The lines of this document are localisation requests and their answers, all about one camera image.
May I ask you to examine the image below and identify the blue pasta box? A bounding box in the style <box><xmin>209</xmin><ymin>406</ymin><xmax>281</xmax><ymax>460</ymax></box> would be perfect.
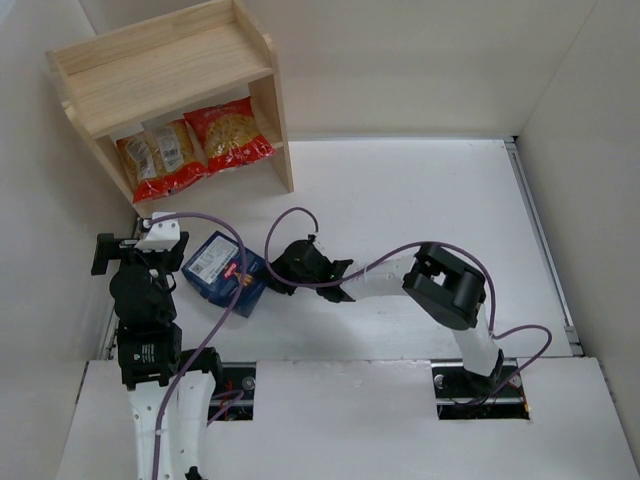
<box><xmin>181</xmin><ymin>231</ymin><xmax>266</xmax><ymax>318</ymax></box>

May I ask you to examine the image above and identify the red pasta bag label side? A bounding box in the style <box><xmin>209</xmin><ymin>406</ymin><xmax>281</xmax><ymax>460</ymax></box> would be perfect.
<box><xmin>116</xmin><ymin>119</ymin><xmax>207</xmax><ymax>204</ymax></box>

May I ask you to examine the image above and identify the red pasta bag front side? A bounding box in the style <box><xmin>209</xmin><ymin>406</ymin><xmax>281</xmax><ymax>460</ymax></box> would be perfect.
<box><xmin>183</xmin><ymin>97</ymin><xmax>276</xmax><ymax>175</ymax></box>

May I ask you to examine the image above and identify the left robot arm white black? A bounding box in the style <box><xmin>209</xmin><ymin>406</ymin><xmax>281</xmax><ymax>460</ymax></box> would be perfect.
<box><xmin>91</xmin><ymin>233</ymin><xmax>222</xmax><ymax>479</ymax></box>

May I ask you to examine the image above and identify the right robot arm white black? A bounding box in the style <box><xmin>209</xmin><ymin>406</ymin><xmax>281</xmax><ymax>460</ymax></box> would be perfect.
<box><xmin>266</xmin><ymin>236</ymin><xmax>504</xmax><ymax>397</ymax></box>

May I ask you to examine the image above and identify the wooden two-tier shelf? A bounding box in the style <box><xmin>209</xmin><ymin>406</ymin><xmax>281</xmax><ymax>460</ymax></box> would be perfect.
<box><xmin>46</xmin><ymin>1</ymin><xmax>294</xmax><ymax>201</ymax></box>

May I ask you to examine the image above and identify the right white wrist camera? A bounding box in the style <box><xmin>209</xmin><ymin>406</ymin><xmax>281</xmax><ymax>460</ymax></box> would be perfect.
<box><xmin>307</xmin><ymin>232</ymin><xmax>321</xmax><ymax>248</ymax></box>

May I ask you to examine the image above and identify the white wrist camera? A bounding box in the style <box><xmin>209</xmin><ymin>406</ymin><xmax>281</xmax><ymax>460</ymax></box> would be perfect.
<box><xmin>307</xmin><ymin>232</ymin><xmax>321</xmax><ymax>248</ymax></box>
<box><xmin>134</xmin><ymin>212</ymin><xmax>181</xmax><ymax>252</ymax></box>

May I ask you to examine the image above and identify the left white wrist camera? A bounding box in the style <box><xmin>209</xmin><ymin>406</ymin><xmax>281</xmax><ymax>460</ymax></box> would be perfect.
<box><xmin>134</xmin><ymin>212</ymin><xmax>181</xmax><ymax>252</ymax></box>

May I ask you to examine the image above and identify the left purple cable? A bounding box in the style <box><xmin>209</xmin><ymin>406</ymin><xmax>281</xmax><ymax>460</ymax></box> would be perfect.
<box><xmin>139</xmin><ymin>212</ymin><xmax>249</xmax><ymax>479</ymax></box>

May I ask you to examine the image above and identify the purple cable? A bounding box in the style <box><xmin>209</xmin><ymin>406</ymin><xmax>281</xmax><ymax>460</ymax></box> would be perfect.
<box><xmin>263</xmin><ymin>207</ymin><xmax>554</xmax><ymax>401</ymax></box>
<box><xmin>139</xmin><ymin>212</ymin><xmax>249</xmax><ymax>479</ymax></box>

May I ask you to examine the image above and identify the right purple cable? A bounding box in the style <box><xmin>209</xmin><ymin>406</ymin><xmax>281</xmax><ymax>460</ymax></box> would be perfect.
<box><xmin>263</xmin><ymin>207</ymin><xmax>554</xmax><ymax>401</ymax></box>

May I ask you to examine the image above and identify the right aluminium table rail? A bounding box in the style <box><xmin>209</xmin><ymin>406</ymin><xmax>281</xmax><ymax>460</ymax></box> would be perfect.
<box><xmin>504</xmin><ymin>137</ymin><xmax>585</xmax><ymax>357</ymax></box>

